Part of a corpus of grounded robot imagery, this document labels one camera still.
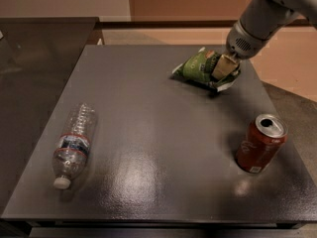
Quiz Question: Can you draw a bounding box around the red soda can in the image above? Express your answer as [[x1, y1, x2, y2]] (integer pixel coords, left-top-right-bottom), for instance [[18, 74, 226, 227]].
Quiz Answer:
[[235, 114, 288, 174]]

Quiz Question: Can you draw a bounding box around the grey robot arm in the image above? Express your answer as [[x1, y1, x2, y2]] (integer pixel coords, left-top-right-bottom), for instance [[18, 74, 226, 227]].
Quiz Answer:
[[212, 0, 317, 80]]

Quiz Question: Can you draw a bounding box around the green jalapeno chip bag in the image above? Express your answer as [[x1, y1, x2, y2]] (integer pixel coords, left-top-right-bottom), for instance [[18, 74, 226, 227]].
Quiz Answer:
[[172, 48, 238, 92]]

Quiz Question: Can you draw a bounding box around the clear plastic water bottle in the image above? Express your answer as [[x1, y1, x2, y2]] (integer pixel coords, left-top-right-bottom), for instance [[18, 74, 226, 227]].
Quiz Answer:
[[53, 103, 97, 189]]

